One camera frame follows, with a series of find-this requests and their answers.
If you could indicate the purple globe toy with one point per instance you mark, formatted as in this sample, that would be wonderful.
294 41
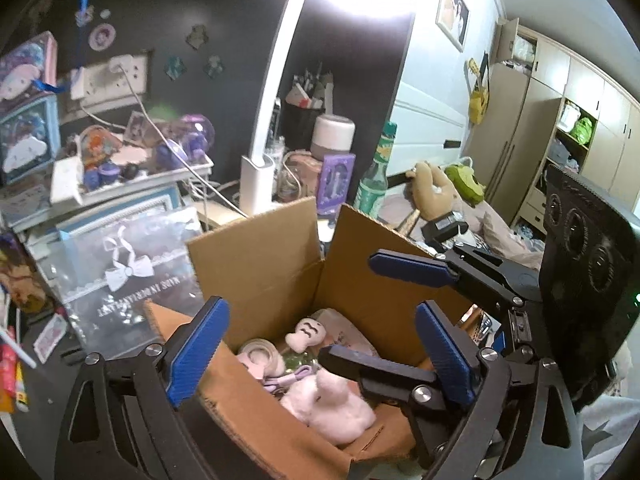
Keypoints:
197 135

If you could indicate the clear bag with white bow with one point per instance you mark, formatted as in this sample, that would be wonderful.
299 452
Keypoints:
125 260

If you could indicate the yellow bag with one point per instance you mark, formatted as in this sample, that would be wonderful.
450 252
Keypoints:
479 100

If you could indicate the black smartwatch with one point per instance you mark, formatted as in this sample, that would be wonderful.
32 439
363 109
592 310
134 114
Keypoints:
442 227

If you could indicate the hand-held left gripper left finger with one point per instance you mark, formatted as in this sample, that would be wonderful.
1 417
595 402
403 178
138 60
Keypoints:
195 355

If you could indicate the illustrated book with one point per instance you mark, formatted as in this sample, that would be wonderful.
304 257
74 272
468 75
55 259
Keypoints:
17 275

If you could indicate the pink plush toy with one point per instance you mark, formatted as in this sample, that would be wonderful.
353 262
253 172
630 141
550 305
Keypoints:
330 405

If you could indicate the green glass bottle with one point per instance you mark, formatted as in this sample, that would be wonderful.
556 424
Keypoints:
372 190

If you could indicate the pink card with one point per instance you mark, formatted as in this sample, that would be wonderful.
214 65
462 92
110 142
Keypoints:
50 335

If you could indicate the small white plush toy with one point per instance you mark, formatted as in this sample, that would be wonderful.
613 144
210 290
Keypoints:
306 332

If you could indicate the white power strip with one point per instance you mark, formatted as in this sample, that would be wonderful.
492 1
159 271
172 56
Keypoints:
100 80

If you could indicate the orange figure card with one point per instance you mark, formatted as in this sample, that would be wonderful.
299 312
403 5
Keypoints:
100 145

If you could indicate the black pen holder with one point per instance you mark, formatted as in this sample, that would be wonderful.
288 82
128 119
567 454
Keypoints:
302 120

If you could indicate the green plush toy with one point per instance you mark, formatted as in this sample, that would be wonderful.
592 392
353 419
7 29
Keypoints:
465 180

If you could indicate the wall sticker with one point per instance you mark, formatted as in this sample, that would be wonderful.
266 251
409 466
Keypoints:
196 36
176 67
214 66

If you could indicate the pink character tin box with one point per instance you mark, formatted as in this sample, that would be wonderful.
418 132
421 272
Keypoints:
27 70

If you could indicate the pink tape roll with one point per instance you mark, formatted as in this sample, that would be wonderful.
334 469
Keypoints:
243 350

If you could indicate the white tray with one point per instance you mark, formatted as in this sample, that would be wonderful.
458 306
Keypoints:
150 177

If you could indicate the purple box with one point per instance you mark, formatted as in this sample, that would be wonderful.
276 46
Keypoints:
337 180

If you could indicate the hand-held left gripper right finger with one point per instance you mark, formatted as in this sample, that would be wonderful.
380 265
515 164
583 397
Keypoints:
445 355

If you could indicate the cardboard box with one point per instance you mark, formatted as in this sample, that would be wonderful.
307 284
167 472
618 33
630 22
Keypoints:
280 270

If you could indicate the framed wall picture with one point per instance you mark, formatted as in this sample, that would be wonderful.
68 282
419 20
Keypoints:
452 10

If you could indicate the light blue framed box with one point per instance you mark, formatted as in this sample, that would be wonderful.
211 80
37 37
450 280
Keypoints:
150 200

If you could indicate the round wall badge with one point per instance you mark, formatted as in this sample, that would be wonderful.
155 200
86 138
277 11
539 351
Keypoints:
102 36

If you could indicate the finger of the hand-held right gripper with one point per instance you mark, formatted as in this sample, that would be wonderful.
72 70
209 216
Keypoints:
370 365
410 267

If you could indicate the brown plush toy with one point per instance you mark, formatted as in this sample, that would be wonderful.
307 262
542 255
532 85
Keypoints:
432 187

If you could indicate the white desk lamp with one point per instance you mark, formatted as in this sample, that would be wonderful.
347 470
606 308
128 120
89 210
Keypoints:
270 85

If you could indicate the beige wardrobe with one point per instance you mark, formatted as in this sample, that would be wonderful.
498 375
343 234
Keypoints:
540 125

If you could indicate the white humidifier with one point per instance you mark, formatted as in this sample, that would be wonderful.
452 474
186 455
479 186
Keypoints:
332 135

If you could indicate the red pen packet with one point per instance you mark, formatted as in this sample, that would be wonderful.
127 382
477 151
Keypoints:
10 370

